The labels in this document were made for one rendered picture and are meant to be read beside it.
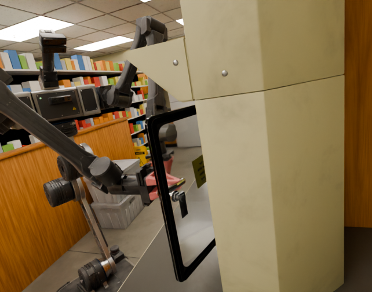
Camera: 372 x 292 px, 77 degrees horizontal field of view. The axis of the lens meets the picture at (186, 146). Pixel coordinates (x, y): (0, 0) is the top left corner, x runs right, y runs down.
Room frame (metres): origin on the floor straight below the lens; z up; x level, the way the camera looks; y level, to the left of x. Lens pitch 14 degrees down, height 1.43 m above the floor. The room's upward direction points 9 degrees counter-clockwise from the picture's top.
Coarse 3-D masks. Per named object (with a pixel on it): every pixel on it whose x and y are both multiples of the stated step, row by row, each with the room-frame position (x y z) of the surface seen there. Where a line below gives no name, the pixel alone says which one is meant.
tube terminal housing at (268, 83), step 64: (192, 0) 0.39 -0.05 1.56; (256, 0) 0.36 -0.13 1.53; (320, 0) 0.41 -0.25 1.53; (192, 64) 0.39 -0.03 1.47; (256, 64) 0.36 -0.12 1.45; (320, 64) 0.41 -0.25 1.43; (256, 128) 0.36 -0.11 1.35; (320, 128) 0.41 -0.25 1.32; (256, 192) 0.37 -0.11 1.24; (320, 192) 0.41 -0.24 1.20; (256, 256) 0.37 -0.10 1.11; (320, 256) 0.41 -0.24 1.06
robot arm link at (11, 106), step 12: (0, 72) 0.59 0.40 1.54; (0, 84) 0.58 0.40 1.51; (0, 96) 0.57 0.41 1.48; (12, 96) 0.59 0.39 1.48; (0, 108) 0.57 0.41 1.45; (12, 108) 0.58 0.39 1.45; (24, 108) 0.59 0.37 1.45; (12, 120) 0.59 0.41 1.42; (24, 120) 0.58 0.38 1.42; (36, 120) 0.60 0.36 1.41; (36, 132) 0.59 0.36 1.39; (48, 132) 0.60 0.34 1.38; (60, 132) 0.62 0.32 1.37; (48, 144) 0.60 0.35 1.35; (60, 144) 0.61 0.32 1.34; (72, 144) 0.63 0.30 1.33; (72, 156) 0.62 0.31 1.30; (84, 156) 0.63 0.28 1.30; (96, 156) 0.65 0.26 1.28; (84, 168) 0.62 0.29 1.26; (96, 180) 0.63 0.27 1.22
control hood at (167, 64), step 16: (144, 48) 0.43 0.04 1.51; (160, 48) 0.41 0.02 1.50; (176, 48) 0.40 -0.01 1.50; (144, 64) 0.42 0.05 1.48; (160, 64) 0.41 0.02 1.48; (176, 64) 0.40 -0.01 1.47; (160, 80) 0.42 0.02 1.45; (176, 80) 0.41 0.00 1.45; (176, 96) 0.41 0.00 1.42; (192, 96) 0.40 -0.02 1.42
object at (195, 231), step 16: (176, 128) 0.52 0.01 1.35; (192, 128) 0.56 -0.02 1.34; (160, 144) 0.48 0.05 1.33; (176, 144) 0.51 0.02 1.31; (192, 144) 0.56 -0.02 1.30; (176, 160) 0.51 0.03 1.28; (192, 160) 0.55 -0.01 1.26; (176, 176) 0.50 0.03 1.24; (192, 176) 0.54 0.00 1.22; (160, 192) 0.46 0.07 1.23; (192, 192) 0.53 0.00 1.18; (176, 208) 0.49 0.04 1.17; (192, 208) 0.53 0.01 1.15; (208, 208) 0.57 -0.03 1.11; (176, 224) 0.48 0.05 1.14; (192, 224) 0.52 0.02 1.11; (208, 224) 0.57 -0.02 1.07; (192, 240) 0.51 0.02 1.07; (208, 240) 0.56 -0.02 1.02; (192, 256) 0.50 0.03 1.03; (176, 272) 0.46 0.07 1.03
